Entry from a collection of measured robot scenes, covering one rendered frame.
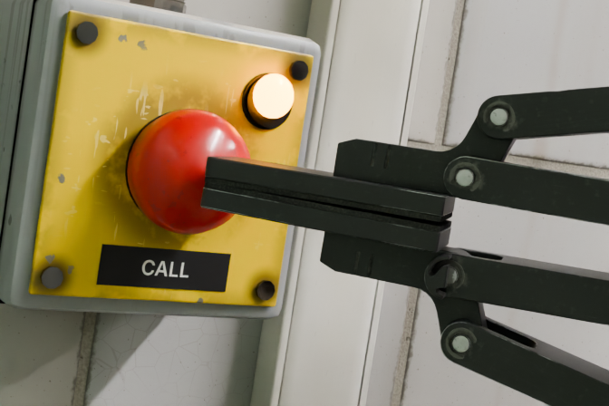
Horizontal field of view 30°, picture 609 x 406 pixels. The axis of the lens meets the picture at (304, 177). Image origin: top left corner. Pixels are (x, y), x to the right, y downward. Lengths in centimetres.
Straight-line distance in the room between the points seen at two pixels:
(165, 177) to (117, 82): 3
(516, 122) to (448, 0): 21
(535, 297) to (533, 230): 24
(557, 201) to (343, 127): 17
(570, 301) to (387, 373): 22
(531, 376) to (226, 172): 10
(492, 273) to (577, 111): 5
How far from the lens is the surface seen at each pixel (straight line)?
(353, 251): 33
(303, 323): 47
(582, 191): 32
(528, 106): 32
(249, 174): 33
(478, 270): 32
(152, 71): 36
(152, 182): 35
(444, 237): 33
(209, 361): 47
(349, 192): 32
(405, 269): 33
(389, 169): 32
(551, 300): 32
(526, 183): 32
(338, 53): 46
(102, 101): 36
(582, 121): 32
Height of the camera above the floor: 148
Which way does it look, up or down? 3 degrees down
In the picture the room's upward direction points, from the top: 9 degrees clockwise
